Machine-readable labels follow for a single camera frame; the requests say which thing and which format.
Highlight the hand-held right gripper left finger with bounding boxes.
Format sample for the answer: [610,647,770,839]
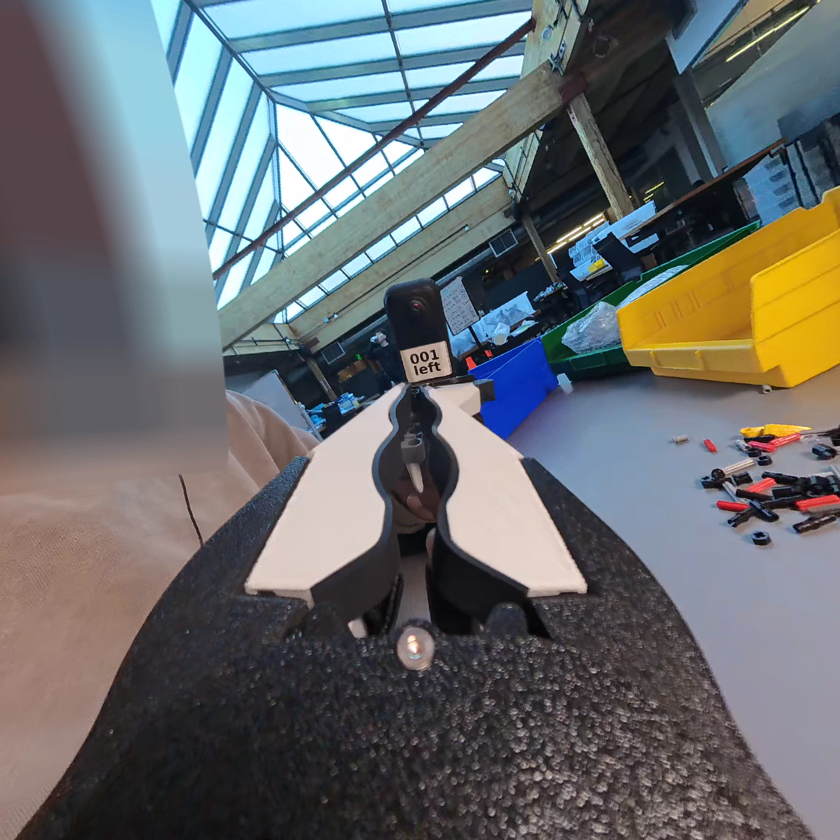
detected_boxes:
[245,384,406,636]

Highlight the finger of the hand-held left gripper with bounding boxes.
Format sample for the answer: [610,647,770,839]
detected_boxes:
[430,385,482,417]

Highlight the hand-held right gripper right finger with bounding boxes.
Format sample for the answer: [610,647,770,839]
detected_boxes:
[419,382,588,634]

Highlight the grey desk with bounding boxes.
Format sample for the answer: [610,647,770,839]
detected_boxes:
[505,367,840,840]

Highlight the person's left hand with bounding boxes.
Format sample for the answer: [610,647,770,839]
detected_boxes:
[392,474,441,527]

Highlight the white flip chart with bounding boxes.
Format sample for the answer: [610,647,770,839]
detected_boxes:
[441,277,480,336]

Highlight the blue plastic bin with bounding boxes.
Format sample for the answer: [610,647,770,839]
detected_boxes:
[469,338,559,441]

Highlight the green plastic bin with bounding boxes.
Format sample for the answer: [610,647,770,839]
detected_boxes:
[541,220,762,382]

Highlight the clear plastic bags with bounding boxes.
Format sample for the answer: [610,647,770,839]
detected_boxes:
[561,264,690,355]

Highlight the stack of white boxes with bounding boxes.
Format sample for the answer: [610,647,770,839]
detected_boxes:
[567,200,658,277]

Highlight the yellow plastic bin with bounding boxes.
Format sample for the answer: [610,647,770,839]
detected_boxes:
[617,187,840,388]

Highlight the wooden pillar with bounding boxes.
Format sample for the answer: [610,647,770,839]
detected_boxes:
[567,92,636,224]

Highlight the person's beige sweatshirt torso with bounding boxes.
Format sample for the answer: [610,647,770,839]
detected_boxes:
[0,390,320,840]

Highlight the pile of small toy bricks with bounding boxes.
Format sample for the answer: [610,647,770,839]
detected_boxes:
[699,423,840,547]

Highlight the black clip microphone cable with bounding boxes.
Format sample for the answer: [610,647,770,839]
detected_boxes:
[178,474,206,547]

